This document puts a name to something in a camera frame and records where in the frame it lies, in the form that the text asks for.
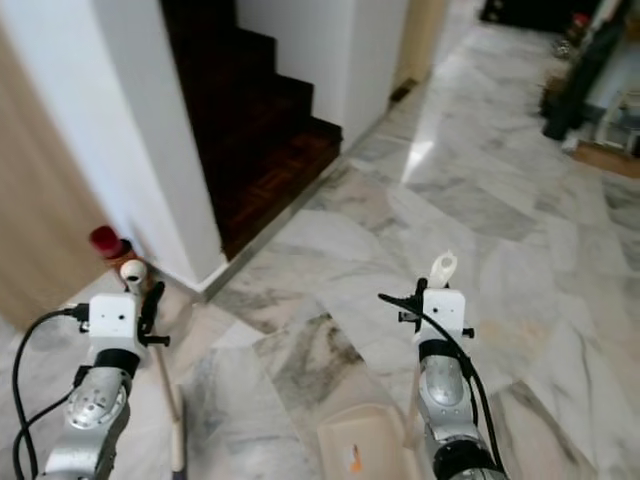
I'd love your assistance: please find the light wooden panel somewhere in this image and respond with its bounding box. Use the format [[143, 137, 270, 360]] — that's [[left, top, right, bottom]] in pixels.
[[0, 38, 107, 332]]

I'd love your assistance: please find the tall black bag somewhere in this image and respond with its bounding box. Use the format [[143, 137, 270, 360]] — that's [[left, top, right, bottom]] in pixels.
[[539, 12, 623, 142]]

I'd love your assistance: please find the dark wooden staircase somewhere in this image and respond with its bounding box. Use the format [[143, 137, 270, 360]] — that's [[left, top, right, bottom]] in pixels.
[[159, 0, 345, 262]]

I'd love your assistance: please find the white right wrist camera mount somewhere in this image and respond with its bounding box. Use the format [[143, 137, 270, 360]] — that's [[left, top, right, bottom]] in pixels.
[[421, 287, 467, 342]]

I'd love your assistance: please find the cream broom with purple bristles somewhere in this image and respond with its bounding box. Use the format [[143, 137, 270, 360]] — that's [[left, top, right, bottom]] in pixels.
[[120, 258, 189, 479]]

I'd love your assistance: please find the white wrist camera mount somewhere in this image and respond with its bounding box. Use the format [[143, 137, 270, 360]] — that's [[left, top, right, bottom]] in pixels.
[[87, 292, 142, 342], [421, 287, 467, 342]]

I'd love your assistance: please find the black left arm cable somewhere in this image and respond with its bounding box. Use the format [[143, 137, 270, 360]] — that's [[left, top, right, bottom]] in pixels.
[[10, 305, 91, 480]]

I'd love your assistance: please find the cream long-handled dustpan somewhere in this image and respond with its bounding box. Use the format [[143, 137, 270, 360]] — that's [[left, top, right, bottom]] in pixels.
[[316, 251, 459, 480]]

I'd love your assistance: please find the long wooden plank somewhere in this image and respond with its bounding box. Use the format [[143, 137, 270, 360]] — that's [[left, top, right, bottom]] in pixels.
[[571, 139, 640, 180]]

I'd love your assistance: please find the red-capped brown bottle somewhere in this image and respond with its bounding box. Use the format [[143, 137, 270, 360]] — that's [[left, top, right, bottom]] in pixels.
[[89, 224, 152, 292]]

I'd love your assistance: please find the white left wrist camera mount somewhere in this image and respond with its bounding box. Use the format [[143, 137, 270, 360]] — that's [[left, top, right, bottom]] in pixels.
[[87, 292, 142, 342]]

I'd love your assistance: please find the beige louvered door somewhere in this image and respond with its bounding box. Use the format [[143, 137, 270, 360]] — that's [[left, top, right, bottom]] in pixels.
[[392, 0, 453, 103]]

